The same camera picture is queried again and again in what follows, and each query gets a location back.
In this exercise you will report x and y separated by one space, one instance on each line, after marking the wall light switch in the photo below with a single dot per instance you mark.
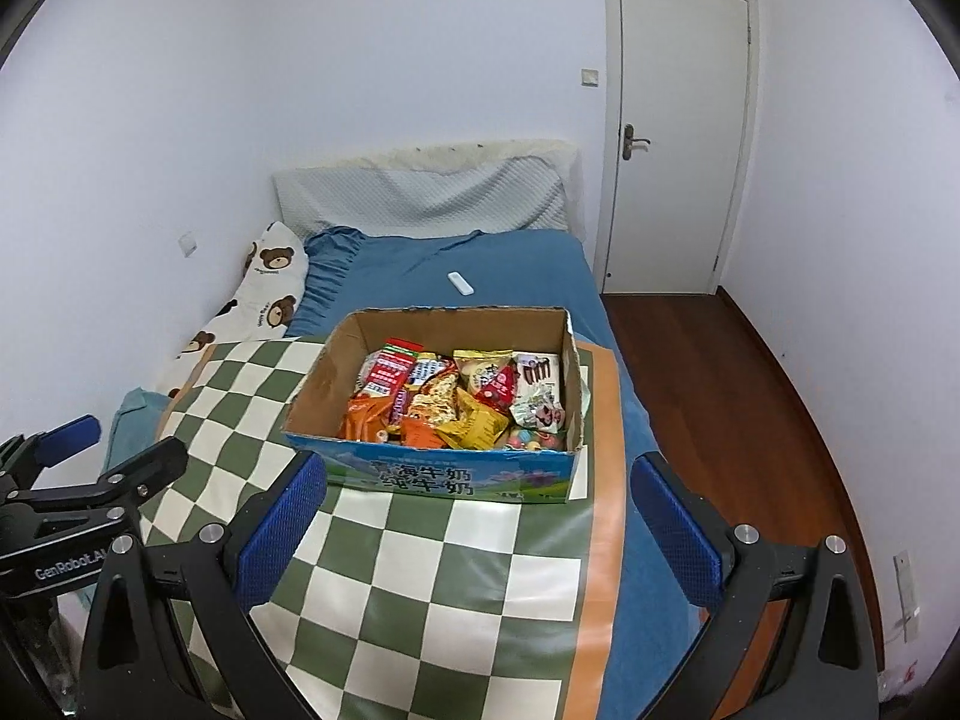
590 76

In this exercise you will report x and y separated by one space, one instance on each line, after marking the white remote control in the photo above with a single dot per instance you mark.
460 283

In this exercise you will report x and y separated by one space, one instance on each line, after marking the white door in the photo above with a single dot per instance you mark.
675 127

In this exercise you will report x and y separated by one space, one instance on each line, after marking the cardboard box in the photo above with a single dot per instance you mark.
420 476

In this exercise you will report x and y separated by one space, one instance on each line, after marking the blue bedsheet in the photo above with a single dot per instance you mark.
465 262

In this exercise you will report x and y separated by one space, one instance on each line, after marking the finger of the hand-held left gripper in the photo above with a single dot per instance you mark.
71 436
150 465

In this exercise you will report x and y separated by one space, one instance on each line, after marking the green checkered mat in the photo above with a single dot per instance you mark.
645 420
420 577

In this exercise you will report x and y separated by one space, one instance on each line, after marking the white cookie packet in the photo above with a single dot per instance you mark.
538 369

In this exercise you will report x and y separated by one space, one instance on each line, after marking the pile of mixed colourful packets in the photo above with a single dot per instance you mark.
450 420

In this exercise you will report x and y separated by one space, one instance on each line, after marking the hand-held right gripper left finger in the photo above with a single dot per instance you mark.
281 525

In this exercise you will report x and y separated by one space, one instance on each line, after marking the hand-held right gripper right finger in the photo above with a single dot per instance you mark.
679 532

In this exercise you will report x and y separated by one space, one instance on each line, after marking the white wall outlet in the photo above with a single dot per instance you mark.
188 244

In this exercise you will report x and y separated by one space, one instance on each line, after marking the bear print pillow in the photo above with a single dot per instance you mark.
262 300

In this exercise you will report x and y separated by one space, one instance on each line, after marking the white textured pillow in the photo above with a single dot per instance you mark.
420 191

